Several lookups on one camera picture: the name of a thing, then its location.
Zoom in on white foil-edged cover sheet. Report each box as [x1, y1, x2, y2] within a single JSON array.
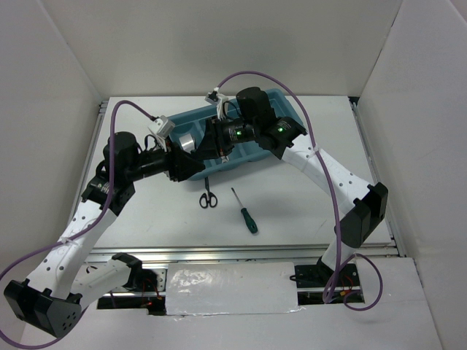
[[165, 262, 298, 316]]

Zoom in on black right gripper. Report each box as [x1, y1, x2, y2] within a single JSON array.
[[192, 114, 258, 160]]

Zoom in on aluminium rail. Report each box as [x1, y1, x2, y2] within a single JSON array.
[[81, 100, 109, 183], [87, 246, 401, 264], [348, 96, 407, 257]]

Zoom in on aluminium left side rail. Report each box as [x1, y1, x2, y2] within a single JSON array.
[[81, 100, 109, 183]]

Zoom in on blue four-compartment tray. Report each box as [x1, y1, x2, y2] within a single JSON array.
[[169, 88, 304, 181]]

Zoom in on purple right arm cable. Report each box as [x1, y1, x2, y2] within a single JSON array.
[[215, 71, 383, 311]]

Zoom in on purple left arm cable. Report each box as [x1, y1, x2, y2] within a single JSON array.
[[0, 100, 161, 350]]

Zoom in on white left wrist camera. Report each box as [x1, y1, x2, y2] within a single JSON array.
[[148, 115, 175, 139]]

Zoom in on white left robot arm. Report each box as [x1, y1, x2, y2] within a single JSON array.
[[4, 132, 205, 338]]

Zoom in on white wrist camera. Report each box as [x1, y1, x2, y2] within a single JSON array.
[[205, 87, 230, 120], [148, 115, 175, 139]]

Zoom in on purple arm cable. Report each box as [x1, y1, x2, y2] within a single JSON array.
[[215, 71, 383, 311], [0, 100, 161, 350]]

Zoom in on aluminium front rail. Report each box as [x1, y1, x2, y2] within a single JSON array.
[[87, 246, 401, 264]]

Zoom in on long green handled screwdriver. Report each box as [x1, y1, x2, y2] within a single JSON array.
[[231, 187, 258, 234]]

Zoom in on white tape roll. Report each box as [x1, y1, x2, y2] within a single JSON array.
[[179, 133, 196, 153]]

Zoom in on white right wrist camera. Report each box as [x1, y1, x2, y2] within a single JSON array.
[[205, 87, 230, 120]]

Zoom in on black handled scissors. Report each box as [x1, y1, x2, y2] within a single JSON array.
[[198, 176, 218, 209]]

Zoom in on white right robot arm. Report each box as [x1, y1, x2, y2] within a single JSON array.
[[194, 87, 388, 286]]

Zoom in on aluminium right side rail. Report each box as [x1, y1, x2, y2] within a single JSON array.
[[348, 96, 407, 257]]

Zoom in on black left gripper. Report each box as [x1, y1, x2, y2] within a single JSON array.
[[126, 136, 207, 183]]

